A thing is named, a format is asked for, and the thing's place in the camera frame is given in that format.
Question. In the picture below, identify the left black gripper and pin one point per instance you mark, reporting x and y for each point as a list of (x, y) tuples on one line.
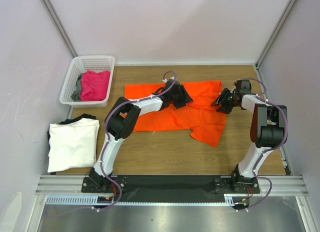
[(184, 97)]

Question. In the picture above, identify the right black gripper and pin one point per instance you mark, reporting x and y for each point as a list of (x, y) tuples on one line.
[(225, 99)]

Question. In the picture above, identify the orange t shirt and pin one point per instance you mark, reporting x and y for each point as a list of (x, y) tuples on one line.
[(203, 120)]

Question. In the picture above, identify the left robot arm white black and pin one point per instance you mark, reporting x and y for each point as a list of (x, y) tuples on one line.
[(120, 123)]

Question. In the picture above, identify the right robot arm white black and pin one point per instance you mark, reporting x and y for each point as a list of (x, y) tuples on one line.
[(268, 132)]

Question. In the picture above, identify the pink t shirt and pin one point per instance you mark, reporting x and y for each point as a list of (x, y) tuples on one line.
[(94, 86)]

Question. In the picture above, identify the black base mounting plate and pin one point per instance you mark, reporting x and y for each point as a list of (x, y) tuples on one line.
[(181, 188)]

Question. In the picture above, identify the grey t shirt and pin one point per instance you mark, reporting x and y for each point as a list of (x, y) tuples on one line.
[(78, 89)]

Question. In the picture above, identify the white plastic laundry basket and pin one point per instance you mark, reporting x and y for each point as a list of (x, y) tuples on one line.
[(80, 65)]

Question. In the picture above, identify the folded white t shirt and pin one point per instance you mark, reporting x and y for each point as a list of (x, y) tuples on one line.
[(73, 145)]

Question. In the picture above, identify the white cable duct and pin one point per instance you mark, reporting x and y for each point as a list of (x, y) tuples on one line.
[(105, 201)]

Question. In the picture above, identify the aluminium frame rail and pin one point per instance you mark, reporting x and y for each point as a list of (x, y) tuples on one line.
[(282, 185)]

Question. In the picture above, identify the right aluminium corner post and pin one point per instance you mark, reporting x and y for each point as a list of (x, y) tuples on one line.
[(283, 18)]

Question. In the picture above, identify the aluminium corner post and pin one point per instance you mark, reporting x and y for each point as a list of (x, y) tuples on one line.
[(283, 18), (59, 26)]

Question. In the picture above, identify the left aluminium corner post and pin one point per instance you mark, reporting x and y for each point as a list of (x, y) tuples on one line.
[(59, 26)]

